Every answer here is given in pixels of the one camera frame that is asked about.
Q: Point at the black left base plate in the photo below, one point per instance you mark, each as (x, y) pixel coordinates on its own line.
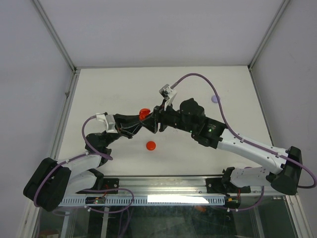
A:
(110, 183)

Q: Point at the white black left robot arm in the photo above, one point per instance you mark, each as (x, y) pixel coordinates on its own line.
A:
(52, 181)

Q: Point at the aluminium frame post left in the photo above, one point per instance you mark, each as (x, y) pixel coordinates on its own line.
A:
(53, 33)

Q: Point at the aluminium frame post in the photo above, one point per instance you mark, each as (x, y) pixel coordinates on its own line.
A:
(278, 15)
(53, 33)

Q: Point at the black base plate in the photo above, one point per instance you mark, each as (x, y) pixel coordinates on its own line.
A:
(215, 185)
(110, 183)

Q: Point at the aluminium frame post right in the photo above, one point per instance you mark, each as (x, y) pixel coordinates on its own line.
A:
(278, 15)

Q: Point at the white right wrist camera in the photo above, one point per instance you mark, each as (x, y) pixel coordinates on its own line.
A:
(168, 94)

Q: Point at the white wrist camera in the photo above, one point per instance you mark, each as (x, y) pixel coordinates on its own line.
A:
(168, 94)
(108, 121)

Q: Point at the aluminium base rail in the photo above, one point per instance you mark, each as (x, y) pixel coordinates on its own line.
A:
(178, 185)

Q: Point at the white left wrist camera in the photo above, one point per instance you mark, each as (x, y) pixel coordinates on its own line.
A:
(108, 121)

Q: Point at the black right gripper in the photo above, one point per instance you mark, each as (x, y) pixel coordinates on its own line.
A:
(158, 115)

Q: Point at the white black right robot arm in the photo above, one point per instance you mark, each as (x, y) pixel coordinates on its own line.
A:
(278, 167)

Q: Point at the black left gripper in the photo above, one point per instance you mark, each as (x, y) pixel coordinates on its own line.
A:
(126, 125)

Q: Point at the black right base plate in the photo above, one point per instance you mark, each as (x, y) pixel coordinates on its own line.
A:
(215, 185)

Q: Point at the grey slotted cable tray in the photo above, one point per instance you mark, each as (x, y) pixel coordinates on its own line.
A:
(149, 200)

